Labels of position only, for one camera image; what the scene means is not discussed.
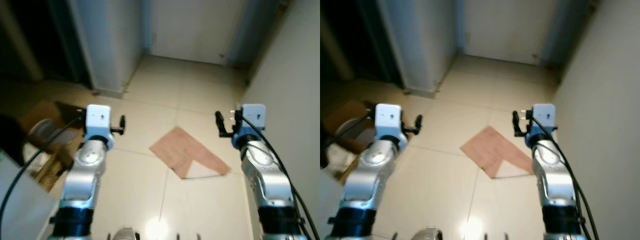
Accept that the black bag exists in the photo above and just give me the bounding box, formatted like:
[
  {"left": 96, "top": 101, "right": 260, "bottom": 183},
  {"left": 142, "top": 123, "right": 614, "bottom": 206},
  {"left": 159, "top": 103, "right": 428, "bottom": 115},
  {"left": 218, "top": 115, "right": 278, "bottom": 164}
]
[{"left": 0, "top": 114, "right": 27, "bottom": 167}]

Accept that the round grey metal disc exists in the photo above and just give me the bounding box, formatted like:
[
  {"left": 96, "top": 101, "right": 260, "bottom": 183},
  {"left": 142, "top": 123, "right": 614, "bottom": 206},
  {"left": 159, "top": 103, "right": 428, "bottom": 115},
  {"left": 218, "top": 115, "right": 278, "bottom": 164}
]
[
  {"left": 26, "top": 118, "right": 62, "bottom": 148},
  {"left": 334, "top": 119, "right": 368, "bottom": 146}
]

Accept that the grey door frame post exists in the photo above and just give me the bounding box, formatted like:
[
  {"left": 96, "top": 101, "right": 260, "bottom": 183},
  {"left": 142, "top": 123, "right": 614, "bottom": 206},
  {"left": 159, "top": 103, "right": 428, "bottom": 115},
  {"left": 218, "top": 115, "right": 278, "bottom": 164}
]
[
  {"left": 377, "top": 0, "right": 458, "bottom": 98},
  {"left": 67, "top": 0, "right": 147, "bottom": 99}
]

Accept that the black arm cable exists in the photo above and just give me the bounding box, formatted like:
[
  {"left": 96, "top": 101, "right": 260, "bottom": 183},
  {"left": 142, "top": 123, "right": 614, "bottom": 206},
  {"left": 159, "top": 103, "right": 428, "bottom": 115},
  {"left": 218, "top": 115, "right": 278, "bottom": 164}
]
[
  {"left": 0, "top": 116, "right": 85, "bottom": 228},
  {"left": 242, "top": 115, "right": 321, "bottom": 240},
  {"left": 532, "top": 115, "right": 601, "bottom": 240},
  {"left": 320, "top": 116, "right": 377, "bottom": 148}
]

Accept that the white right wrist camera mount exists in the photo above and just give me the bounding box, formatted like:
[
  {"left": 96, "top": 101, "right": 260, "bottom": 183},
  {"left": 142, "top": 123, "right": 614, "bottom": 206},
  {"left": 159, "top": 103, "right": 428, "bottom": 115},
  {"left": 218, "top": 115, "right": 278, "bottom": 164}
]
[
  {"left": 531, "top": 103, "right": 557, "bottom": 137},
  {"left": 241, "top": 103, "right": 267, "bottom": 137}
]

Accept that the white box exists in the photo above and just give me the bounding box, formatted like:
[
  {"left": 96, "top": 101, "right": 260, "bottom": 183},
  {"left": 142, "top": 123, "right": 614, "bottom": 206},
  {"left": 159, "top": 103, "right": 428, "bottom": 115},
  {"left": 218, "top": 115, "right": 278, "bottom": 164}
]
[
  {"left": 0, "top": 149, "right": 58, "bottom": 240},
  {"left": 320, "top": 167, "right": 351, "bottom": 240}
]

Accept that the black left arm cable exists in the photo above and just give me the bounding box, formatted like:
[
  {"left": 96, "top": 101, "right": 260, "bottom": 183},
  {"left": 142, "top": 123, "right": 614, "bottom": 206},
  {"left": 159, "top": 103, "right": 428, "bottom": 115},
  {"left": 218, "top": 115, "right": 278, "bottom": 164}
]
[
  {"left": 320, "top": 116, "right": 377, "bottom": 148},
  {"left": 0, "top": 116, "right": 85, "bottom": 228}
]

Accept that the brown cardboard box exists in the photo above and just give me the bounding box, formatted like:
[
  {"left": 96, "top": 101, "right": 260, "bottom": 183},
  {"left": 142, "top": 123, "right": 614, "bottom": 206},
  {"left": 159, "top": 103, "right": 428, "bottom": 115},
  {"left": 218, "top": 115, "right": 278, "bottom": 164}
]
[
  {"left": 324, "top": 99, "right": 377, "bottom": 182},
  {"left": 19, "top": 100, "right": 87, "bottom": 192}
]

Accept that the white door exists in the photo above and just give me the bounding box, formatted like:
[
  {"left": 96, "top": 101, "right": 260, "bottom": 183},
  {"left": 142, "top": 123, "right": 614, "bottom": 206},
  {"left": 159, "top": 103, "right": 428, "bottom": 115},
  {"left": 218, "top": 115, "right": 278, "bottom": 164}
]
[
  {"left": 462, "top": 0, "right": 550, "bottom": 65},
  {"left": 149, "top": 0, "right": 237, "bottom": 65}
]

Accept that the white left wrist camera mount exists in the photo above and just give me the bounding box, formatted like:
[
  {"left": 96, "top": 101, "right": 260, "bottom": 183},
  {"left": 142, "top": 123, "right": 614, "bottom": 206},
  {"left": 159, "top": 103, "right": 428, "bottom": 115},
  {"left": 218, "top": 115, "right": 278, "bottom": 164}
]
[
  {"left": 375, "top": 103, "right": 403, "bottom": 140},
  {"left": 85, "top": 104, "right": 112, "bottom": 142}
]

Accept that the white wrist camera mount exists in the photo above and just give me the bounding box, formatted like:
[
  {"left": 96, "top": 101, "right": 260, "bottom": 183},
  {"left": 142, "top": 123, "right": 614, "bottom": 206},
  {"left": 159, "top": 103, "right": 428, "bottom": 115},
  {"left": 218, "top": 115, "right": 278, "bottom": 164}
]
[
  {"left": 85, "top": 104, "right": 112, "bottom": 142},
  {"left": 241, "top": 103, "right": 267, "bottom": 137},
  {"left": 375, "top": 103, "right": 403, "bottom": 140},
  {"left": 531, "top": 103, "right": 557, "bottom": 137}
]

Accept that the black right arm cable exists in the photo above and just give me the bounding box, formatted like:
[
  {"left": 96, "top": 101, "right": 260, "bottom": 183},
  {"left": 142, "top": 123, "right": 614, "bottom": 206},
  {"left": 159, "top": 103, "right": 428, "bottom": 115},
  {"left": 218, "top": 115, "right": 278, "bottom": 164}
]
[
  {"left": 242, "top": 115, "right": 321, "bottom": 240},
  {"left": 532, "top": 115, "right": 601, "bottom": 240}
]

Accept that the grey robot leg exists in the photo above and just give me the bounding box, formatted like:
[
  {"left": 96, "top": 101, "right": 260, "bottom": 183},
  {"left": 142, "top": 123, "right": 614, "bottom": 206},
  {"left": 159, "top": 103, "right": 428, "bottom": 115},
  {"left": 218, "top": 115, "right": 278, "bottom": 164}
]
[
  {"left": 111, "top": 227, "right": 142, "bottom": 240},
  {"left": 412, "top": 227, "right": 443, "bottom": 240}
]

